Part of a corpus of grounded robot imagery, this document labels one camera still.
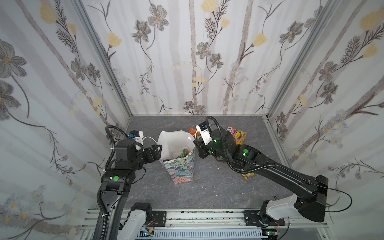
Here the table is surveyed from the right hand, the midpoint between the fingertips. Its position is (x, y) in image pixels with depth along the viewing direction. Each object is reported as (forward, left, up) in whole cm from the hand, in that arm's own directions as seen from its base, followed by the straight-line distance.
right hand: (192, 138), depth 65 cm
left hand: (-1, +18, -5) cm, 19 cm away
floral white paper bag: (+9, +9, -34) cm, 37 cm away
